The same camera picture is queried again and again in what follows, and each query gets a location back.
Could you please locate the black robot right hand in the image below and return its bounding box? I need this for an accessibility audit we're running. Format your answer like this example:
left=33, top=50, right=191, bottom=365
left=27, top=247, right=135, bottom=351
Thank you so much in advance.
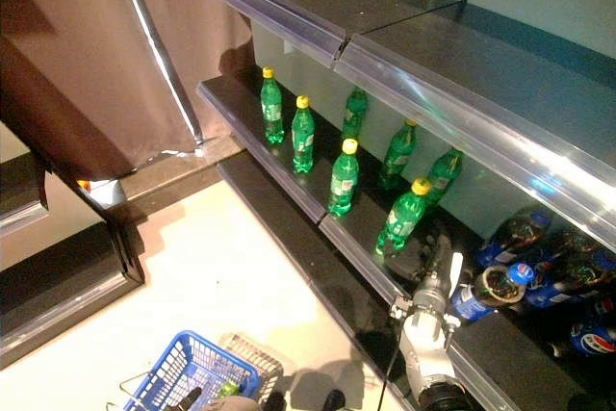
left=384, top=230, right=456, bottom=287

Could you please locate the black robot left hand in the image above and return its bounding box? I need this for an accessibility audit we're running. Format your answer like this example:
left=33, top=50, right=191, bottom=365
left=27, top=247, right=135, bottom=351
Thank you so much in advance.
left=166, top=385, right=204, bottom=411

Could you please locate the blue plastic shopping basket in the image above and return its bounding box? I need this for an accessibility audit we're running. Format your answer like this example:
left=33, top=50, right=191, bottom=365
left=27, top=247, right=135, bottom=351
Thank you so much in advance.
left=106, top=330, right=261, bottom=411

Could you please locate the green soda bottle yellow cap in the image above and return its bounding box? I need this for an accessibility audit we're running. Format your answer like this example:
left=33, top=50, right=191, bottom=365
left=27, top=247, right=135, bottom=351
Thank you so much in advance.
left=291, top=95, right=317, bottom=175
left=374, top=178, right=433, bottom=256
left=259, top=66, right=286, bottom=147
left=215, top=379, right=242, bottom=400
left=377, top=117, right=419, bottom=191
left=326, top=138, right=361, bottom=218
left=423, top=146, right=466, bottom=210
left=340, top=86, right=370, bottom=141

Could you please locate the Pepsi cola bottle blue cap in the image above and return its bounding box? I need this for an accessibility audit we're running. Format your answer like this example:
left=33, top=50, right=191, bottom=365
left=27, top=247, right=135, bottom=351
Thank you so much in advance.
left=449, top=260, right=538, bottom=325
left=548, top=295, right=616, bottom=359
left=475, top=208, right=553, bottom=268
left=522, top=256, right=616, bottom=309
left=552, top=227, right=616, bottom=277

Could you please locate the white strip at right wrist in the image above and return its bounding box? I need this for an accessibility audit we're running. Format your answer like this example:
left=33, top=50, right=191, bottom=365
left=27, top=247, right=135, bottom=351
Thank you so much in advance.
left=449, top=251, right=464, bottom=301

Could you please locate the grey robot left leg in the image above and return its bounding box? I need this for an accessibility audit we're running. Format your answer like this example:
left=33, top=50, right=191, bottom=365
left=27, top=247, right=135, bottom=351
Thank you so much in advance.
left=201, top=389, right=289, bottom=411

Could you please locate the grey robot leg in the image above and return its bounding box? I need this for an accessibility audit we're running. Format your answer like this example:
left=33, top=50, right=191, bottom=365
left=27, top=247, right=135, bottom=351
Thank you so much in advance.
left=321, top=387, right=347, bottom=411
left=201, top=389, right=289, bottom=411

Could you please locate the black shelf base plinth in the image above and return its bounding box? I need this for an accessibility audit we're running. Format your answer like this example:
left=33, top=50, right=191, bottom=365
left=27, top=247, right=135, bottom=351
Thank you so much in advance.
left=216, top=153, right=420, bottom=411

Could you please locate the grey robot right leg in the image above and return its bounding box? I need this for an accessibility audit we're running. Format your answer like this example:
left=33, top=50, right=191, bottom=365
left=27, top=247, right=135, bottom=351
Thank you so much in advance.
left=321, top=387, right=347, bottom=411

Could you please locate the dark neighbouring shelf unit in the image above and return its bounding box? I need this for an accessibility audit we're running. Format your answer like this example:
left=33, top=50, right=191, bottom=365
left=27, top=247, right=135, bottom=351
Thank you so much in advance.
left=0, top=150, right=145, bottom=369

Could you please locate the silver foil tape strip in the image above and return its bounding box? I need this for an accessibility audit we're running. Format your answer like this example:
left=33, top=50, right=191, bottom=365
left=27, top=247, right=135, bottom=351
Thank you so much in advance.
left=139, top=139, right=213, bottom=171

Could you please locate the chrome stand pole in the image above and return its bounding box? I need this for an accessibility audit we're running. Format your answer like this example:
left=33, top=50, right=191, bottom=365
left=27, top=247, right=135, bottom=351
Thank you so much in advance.
left=111, top=0, right=206, bottom=155

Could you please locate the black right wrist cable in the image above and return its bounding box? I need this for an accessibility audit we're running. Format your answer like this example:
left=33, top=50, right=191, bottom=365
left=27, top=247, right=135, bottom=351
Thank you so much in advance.
left=374, top=347, right=403, bottom=411

